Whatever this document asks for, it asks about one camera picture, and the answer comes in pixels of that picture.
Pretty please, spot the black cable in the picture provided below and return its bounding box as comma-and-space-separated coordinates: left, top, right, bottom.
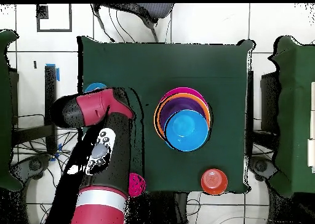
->
90, 4, 116, 42

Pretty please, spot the black box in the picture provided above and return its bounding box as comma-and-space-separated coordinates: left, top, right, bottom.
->
260, 71, 281, 136

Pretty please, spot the large pink bowl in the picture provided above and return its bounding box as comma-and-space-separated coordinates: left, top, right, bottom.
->
159, 86, 209, 106

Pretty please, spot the large blue bowl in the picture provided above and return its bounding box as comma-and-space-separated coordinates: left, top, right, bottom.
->
163, 109, 210, 153

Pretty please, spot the blue tape strip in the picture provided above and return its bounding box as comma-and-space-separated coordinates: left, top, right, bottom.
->
45, 63, 60, 82

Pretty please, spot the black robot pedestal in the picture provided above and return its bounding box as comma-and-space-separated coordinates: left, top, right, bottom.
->
145, 191, 189, 224

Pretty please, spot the grey office chair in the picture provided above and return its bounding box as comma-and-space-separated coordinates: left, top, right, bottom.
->
92, 3, 175, 42

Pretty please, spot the large orange bowl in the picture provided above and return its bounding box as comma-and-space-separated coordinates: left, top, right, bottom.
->
153, 92, 212, 141

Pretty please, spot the grey pedestal foot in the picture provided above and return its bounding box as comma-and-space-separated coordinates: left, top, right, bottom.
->
9, 154, 52, 180
248, 156, 280, 182

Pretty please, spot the black table frame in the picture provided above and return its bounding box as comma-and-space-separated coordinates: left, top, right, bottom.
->
10, 65, 58, 156
245, 70, 255, 156

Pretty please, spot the tangle of floor cables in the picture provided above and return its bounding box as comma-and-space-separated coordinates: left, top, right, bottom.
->
12, 130, 79, 224

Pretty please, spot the small blue bowl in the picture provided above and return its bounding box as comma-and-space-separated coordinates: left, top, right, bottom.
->
84, 82, 108, 93

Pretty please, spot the small orange bowl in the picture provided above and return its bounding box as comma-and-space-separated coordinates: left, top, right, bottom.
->
201, 168, 229, 196

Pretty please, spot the purple bowl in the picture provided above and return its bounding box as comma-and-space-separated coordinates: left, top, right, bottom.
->
159, 97, 207, 131

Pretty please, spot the small pink bowl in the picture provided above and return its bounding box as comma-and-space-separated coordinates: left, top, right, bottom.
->
128, 172, 146, 198

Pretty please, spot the green cloth side table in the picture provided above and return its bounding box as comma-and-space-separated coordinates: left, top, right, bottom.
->
0, 29, 23, 191
268, 35, 315, 198

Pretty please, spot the dark green tablecloth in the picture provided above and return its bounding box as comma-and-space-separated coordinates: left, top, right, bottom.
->
77, 35, 254, 194

